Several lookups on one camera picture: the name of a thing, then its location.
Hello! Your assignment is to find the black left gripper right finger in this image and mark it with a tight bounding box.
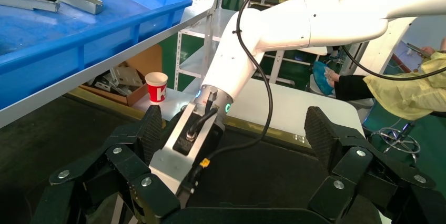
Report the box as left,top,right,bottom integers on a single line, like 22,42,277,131
304,106,446,224

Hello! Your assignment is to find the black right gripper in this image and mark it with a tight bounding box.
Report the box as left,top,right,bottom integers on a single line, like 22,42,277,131
205,120,227,154

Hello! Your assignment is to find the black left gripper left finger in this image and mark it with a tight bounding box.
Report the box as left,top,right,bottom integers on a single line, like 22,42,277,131
29,105,182,224

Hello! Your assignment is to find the stool with chrome base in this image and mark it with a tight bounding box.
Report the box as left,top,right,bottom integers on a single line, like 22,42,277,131
369,110,446,166

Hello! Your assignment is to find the red and white paper cup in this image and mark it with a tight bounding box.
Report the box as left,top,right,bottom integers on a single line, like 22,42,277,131
144,72,169,103

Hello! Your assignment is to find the dark mat with gold rim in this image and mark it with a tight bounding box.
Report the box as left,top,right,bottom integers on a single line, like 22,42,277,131
0,87,168,216

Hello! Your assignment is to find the white metal storage rack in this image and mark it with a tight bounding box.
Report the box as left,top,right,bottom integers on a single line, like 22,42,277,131
173,0,272,93

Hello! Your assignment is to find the black tray with gold rim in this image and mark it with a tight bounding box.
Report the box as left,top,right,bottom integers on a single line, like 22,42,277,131
148,110,332,212

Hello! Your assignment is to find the pile of grey metal brackets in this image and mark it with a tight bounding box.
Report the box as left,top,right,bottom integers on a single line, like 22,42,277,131
86,66,144,97

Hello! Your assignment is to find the person in yellow gown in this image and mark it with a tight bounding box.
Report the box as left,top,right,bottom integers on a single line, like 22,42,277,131
327,37,446,122

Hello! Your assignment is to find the white metal shelf board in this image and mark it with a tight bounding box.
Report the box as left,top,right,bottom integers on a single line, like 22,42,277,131
0,0,218,128

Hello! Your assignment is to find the blue shoe cover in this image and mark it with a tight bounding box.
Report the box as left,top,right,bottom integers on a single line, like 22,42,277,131
312,60,336,96

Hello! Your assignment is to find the brown cardboard box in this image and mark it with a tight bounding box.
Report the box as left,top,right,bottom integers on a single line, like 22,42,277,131
79,44,164,107

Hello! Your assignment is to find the white robot torso column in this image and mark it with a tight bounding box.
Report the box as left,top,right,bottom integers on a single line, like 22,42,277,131
343,17,417,77

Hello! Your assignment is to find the large blue plastic bin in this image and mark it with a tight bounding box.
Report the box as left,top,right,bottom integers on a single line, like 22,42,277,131
0,0,194,110

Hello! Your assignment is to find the white workbench table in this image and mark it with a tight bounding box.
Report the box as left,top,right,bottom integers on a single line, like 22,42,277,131
263,45,329,86

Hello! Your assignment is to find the dark smartphone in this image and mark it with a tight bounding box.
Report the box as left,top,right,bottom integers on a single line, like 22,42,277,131
406,42,431,59

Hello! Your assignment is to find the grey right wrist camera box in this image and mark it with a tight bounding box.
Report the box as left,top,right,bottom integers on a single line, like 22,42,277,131
149,101,224,205

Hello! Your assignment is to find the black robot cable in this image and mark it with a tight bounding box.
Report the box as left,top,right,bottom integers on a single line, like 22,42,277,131
188,0,446,195

